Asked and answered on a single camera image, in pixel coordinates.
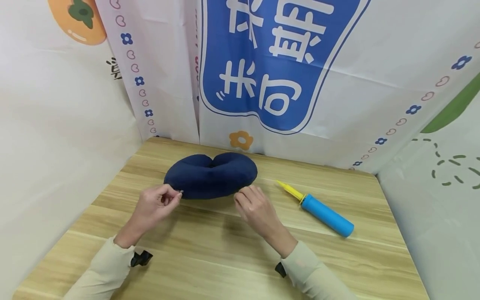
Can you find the person's right hand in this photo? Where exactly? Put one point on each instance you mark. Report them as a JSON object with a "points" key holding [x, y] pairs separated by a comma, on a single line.
{"points": [[262, 218]]}

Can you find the person's left hand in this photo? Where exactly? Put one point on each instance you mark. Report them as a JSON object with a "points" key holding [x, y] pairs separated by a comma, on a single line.
{"points": [[150, 212]]}

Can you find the person's left index finger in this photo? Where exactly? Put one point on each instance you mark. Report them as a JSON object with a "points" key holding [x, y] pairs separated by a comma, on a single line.
{"points": [[168, 188]]}

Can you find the person's left thumb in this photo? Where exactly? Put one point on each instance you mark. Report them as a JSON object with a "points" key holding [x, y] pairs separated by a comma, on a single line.
{"points": [[174, 201]]}

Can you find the person's right thumb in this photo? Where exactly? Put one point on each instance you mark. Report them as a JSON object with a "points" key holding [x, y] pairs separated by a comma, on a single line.
{"points": [[240, 204]]}

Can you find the person's right fingers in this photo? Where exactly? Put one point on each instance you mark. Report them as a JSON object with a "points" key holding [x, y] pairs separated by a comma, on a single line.
{"points": [[255, 193]]}

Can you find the navy blue neck pillow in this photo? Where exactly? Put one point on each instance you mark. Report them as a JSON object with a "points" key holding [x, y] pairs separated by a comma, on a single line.
{"points": [[210, 177]]}

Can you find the person's right forearm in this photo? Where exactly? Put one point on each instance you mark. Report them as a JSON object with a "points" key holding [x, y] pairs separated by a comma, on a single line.
{"points": [[317, 275]]}

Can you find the black wrist band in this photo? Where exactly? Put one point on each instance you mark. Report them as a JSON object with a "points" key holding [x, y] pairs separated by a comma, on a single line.
{"points": [[281, 269], [141, 258]]}

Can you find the blue and yellow air pump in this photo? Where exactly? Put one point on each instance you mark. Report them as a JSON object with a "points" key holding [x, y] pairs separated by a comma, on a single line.
{"points": [[326, 214]]}

